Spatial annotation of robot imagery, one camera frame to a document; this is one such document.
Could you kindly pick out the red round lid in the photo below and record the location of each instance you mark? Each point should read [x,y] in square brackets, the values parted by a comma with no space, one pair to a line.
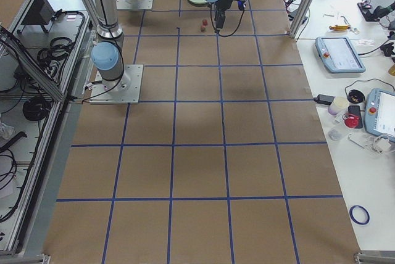
[351,120]

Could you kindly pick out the black power adapter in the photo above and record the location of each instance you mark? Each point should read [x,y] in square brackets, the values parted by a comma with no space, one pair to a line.
[324,99]

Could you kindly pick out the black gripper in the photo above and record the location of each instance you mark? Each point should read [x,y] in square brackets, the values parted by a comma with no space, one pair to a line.
[221,4]

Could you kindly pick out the near teach pendant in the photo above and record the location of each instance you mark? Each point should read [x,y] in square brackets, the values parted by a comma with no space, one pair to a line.
[379,113]

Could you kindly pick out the teach pendant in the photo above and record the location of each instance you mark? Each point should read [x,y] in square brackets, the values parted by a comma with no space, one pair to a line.
[379,113]
[338,55]

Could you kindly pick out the aluminium frame post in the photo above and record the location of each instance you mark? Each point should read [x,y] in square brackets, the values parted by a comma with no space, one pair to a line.
[304,2]

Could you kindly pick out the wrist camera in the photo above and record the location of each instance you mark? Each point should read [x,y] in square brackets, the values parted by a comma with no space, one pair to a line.
[241,4]

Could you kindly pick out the blue tape roll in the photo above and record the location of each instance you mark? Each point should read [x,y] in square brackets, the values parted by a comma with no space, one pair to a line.
[359,215]

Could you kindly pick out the yellow handled tool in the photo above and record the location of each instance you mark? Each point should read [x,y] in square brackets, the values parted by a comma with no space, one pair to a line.
[339,27]

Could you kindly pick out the black smartphone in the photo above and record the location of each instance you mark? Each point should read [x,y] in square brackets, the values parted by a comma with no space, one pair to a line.
[355,109]

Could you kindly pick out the white paper cup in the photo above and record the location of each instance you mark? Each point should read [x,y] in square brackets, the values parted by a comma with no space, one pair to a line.
[338,105]

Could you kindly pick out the far teach pendant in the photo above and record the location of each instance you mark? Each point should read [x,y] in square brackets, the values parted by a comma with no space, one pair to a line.
[338,55]

